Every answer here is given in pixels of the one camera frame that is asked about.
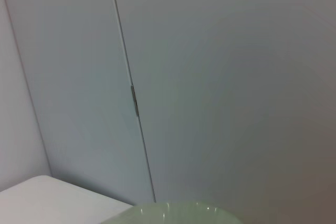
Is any translucent green fruit plate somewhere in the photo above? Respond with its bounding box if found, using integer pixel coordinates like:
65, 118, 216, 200
101, 200, 244, 224

